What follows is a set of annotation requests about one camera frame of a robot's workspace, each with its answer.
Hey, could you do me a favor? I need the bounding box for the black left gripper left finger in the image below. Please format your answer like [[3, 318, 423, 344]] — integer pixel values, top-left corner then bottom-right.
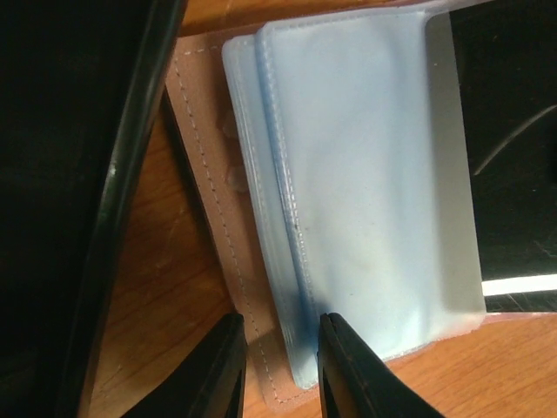
[[124, 312, 247, 418]]

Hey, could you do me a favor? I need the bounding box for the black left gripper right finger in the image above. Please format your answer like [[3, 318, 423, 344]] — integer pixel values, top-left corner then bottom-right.
[[318, 313, 438, 417]]

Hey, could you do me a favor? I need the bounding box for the pink card holder wallet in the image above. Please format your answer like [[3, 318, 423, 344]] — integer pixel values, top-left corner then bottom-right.
[[166, 1, 541, 412]]

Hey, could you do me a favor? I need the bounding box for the black stripe credit card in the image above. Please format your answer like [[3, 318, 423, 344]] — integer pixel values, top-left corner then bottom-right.
[[425, 1, 556, 314]]

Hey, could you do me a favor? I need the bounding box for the black bin with red cards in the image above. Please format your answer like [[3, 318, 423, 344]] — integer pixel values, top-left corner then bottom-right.
[[1, 1, 186, 417]]

